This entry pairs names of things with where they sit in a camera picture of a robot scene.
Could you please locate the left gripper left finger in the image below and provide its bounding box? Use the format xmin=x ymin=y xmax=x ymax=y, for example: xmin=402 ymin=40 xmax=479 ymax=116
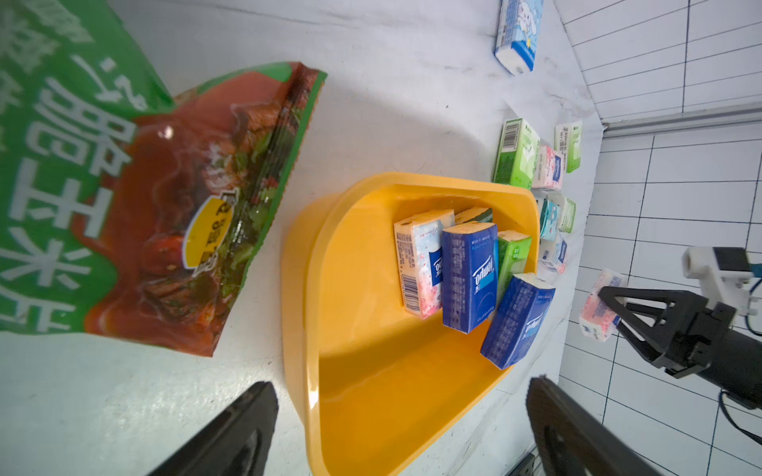
xmin=152 ymin=381 xmax=279 ymax=475

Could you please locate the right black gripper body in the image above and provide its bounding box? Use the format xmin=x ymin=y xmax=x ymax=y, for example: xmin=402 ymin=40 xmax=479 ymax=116
xmin=665 ymin=301 xmax=761 ymax=410

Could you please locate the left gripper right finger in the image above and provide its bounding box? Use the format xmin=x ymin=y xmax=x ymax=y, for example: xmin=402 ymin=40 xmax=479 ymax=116
xmin=526 ymin=377 xmax=659 ymax=476

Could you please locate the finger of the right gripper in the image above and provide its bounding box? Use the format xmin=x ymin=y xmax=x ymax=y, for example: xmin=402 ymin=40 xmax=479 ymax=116
xmin=597 ymin=286 xmax=708 ymax=369

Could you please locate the dark blue tissue pack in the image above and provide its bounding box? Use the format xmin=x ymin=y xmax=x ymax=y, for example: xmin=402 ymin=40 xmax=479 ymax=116
xmin=442 ymin=222 xmax=498 ymax=334
xmin=480 ymin=273 xmax=556 ymax=370

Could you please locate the yellow plastic storage box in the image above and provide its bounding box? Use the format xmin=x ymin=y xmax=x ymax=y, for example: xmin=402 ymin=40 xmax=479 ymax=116
xmin=281 ymin=173 xmax=539 ymax=475

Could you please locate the green tissue pack front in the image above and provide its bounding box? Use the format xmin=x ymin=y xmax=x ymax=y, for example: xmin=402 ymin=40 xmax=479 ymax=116
xmin=497 ymin=230 xmax=532 ymax=305

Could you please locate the green tissue pack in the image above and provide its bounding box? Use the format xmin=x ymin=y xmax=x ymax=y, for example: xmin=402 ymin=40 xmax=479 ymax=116
xmin=558 ymin=196 xmax=577 ymax=234
xmin=554 ymin=121 xmax=583 ymax=174
xmin=492 ymin=118 xmax=541 ymax=190
xmin=497 ymin=230 xmax=532 ymax=305

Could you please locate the dark blue tissue pack front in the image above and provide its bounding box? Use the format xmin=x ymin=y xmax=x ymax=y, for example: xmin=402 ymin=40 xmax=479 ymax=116
xmin=442 ymin=222 xmax=498 ymax=334

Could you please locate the teal tissue pack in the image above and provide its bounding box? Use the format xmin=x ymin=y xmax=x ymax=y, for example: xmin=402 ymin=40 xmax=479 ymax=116
xmin=454 ymin=206 xmax=493 ymax=225
xmin=538 ymin=198 xmax=561 ymax=241

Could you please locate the pink white tissue pack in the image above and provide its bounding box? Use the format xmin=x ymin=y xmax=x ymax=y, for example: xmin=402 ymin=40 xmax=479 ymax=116
xmin=394 ymin=209 xmax=454 ymax=319

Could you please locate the green tissue pack right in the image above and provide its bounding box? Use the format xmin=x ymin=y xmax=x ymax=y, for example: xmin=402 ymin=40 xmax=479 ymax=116
xmin=558 ymin=196 xmax=577 ymax=234

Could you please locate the green tissue pack far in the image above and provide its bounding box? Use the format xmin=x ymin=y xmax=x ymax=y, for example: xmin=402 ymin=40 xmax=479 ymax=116
xmin=554 ymin=121 xmax=583 ymax=174

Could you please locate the green red chips bag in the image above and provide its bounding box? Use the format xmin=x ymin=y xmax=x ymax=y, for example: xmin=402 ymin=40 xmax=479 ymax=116
xmin=1 ymin=1 xmax=327 ymax=357

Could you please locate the light blue tissue pack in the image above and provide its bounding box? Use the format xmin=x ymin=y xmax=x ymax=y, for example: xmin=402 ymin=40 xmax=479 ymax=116
xmin=494 ymin=0 xmax=544 ymax=75

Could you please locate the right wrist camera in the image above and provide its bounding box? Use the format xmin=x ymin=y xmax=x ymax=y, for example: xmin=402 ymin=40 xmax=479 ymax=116
xmin=682 ymin=247 xmax=754 ymax=317

